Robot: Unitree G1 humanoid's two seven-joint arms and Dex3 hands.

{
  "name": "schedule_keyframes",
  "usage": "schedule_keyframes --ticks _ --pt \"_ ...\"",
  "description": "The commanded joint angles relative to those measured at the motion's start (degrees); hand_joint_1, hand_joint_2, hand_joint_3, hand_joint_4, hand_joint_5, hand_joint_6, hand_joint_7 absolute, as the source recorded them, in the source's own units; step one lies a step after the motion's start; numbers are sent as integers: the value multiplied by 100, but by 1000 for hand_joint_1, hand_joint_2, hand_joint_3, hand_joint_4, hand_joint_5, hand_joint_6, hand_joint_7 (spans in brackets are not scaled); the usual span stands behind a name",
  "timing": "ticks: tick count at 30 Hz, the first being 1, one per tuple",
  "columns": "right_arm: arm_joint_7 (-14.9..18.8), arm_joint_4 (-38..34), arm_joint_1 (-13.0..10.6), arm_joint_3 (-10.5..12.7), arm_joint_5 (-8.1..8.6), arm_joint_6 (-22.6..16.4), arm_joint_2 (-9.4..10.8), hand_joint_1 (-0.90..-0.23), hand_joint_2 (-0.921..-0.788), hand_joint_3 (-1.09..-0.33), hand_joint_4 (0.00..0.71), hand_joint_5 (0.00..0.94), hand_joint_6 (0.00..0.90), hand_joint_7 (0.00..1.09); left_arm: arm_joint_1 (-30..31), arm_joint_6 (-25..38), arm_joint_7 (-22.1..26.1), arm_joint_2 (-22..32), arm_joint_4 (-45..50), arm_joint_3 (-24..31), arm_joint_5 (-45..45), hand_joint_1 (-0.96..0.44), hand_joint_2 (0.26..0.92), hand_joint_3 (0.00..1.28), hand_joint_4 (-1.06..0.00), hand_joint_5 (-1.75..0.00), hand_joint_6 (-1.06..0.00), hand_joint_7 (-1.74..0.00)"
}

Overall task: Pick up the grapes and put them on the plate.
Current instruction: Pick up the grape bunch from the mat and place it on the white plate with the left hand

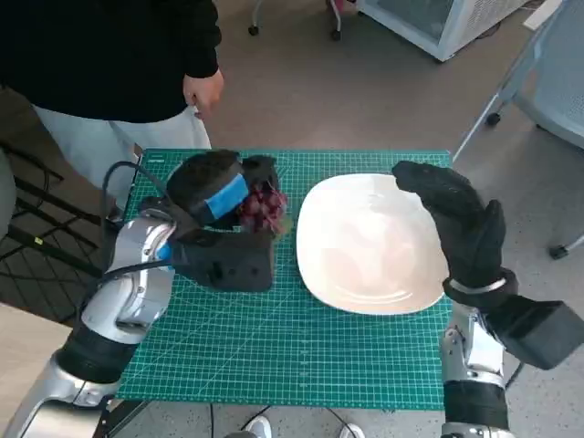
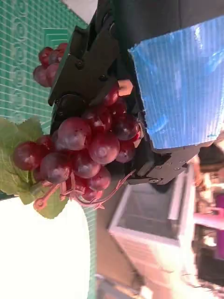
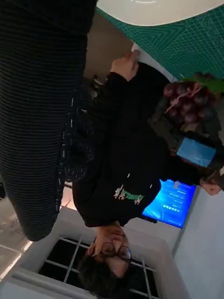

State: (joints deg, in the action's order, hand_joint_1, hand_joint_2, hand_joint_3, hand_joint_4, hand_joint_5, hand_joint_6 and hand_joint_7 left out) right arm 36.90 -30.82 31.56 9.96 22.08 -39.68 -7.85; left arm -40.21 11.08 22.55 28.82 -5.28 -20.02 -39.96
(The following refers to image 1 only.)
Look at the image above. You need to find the white square plate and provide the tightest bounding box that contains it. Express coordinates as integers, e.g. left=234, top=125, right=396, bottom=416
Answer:
left=295, top=172, right=451, bottom=316

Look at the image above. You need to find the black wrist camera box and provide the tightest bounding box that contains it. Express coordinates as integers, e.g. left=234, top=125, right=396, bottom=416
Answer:
left=172, top=227, right=275, bottom=294
left=490, top=294, right=584, bottom=371

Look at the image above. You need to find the office chair with castors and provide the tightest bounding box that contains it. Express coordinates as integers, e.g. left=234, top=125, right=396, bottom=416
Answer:
left=248, top=0, right=349, bottom=42

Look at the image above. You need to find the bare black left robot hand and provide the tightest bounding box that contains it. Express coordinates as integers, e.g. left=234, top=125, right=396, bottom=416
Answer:
left=166, top=150, right=280, bottom=232

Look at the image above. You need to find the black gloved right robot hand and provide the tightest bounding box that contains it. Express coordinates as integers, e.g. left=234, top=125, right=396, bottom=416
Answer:
left=391, top=160, right=507, bottom=291

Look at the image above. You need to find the person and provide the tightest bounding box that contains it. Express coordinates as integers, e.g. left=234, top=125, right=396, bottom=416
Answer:
left=0, top=0, right=225, bottom=215

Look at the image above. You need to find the person's hand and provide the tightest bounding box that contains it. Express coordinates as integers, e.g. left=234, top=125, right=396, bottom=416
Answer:
left=182, top=69, right=225, bottom=121

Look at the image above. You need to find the white glass-front cabinet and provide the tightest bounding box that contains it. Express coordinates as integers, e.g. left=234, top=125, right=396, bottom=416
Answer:
left=358, top=0, right=535, bottom=64

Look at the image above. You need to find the grey rounded seat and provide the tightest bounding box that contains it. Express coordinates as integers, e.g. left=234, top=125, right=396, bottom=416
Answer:
left=0, top=149, right=17, bottom=239

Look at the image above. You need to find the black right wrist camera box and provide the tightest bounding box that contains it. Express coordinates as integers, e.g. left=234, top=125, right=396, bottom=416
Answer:
left=490, top=294, right=584, bottom=371

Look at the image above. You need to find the red toy grape bunch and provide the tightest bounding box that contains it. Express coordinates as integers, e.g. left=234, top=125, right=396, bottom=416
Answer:
left=236, top=182, right=294, bottom=237

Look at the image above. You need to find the green cutting mat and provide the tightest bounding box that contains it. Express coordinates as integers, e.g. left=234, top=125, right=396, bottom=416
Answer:
left=113, top=148, right=454, bottom=412

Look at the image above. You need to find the black wire rack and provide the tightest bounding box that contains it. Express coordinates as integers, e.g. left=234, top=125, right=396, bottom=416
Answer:
left=0, top=141, right=125, bottom=323

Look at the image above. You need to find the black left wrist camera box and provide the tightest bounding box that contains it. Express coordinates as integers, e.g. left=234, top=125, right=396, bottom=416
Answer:
left=172, top=227, right=275, bottom=294

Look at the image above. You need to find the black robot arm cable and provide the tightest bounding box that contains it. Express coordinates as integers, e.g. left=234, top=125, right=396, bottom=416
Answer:
left=99, top=160, right=202, bottom=229
left=79, top=258, right=174, bottom=314

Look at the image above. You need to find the light blue wheeled chair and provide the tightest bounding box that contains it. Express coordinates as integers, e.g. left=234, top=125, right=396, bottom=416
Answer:
left=451, top=0, right=584, bottom=261

